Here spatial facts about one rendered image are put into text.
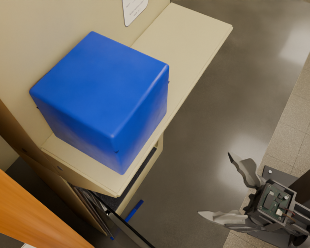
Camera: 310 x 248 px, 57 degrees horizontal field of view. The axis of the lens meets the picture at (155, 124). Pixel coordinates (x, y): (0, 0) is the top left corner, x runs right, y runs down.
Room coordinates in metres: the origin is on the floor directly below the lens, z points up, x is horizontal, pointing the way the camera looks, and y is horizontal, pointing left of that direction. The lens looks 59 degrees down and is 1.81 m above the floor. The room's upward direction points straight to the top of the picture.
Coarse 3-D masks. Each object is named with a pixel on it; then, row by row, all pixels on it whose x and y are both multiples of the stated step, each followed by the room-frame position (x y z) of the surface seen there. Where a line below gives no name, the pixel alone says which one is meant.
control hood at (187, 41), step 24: (168, 24) 0.37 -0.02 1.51; (192, 24) 0.37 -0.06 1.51; (216, 24) 0.37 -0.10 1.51; (144, 48) 0.31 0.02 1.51; (168, 48) 0.31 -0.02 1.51; (192, 48) 0.31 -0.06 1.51; (216, 48) 0.32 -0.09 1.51; (192, 72) 0.27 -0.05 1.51; (168, 96) 0.23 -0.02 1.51; (168, 120) 0.19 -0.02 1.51; (48, 144) 0.16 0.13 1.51; (72, 168) 0.13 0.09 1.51; (96, 168) 0.13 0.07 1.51; (120, 192) 0.10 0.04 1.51
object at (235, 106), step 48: (192, 0) 1.23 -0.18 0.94; (240, 0) 1.23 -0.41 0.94; (288, 0) 1.23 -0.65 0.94; (240, 48) 0.91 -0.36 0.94; (288, 48) 0.91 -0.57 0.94; (192, 96) 0.65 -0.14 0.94; (240, 96) 0.65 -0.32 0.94; (288, 96) 0.65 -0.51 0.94; (192, 144) 0.45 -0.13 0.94; (240, 144) 0.45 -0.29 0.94; (48, 192) 0.28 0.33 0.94; (144, 192) 0.28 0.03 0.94; (192, 192) 0.28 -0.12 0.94; (240, 192) 0.28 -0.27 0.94; (0, 240) 0.14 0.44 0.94; (96, 240) 0.14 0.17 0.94; (192, 240) 0.14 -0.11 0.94
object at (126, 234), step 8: (88, 192) 0.14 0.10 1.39; (88, 200) 0.13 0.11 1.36; (96, 200) 0.12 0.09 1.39; (96, 208) 0.12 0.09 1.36; (104, 208) 0.11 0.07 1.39; (104, 216) 0.11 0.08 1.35; (112, 216) 0.10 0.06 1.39; (104, 224) 0.13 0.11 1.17; (112, 224) 0.10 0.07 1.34; (120, 224) 0.09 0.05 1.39; (112, 232) 0.12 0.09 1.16; (120, 232) 0.09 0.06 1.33; (128, 232) 0.08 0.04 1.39; (120, 240) 0.11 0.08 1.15; (128, 240) 0.08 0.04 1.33; (136, 240) 0.07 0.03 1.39
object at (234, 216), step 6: (234, 210) 0.15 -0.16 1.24; (204, 216) 0.13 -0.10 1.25; (210, 216) 0.13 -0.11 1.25; (216, 216) 0.13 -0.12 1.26; (222, 216) 0.13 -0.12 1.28; (228, 216) 0.13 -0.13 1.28; (234, 216) 0.13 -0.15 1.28; (240, 216) 0.13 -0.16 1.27; (246, 216) 0.13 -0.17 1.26; (216, 222) 0.12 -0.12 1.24; (222, 222) 0.12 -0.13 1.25; (228, 222) 0.12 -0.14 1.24; (234, 222) 0.12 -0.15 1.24; (240, 222) 0.12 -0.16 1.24
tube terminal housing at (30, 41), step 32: (0, 0) 0.19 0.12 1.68; (32, 0) 0.21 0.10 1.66; (64, 0) 0.24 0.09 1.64; (96, 0) 0.28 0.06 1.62; (160, 0) 0.40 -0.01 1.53; (0, 32) 0.18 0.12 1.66; (32, 32) 0.20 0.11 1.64; (64, 32) 0.23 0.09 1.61; (128, 32) 0.32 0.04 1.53; (0, 64) 0.17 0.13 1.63; (32, 64) 0.19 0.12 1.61; (0, 96) 0.15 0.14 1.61; (0, 128) 0.19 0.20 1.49; (32, 128) 0.16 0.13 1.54; (32, 160) 0.18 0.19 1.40; (64, 192) 0.17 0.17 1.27; (128, 192) 0.26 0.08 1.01; (96, 224) 0.16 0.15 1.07
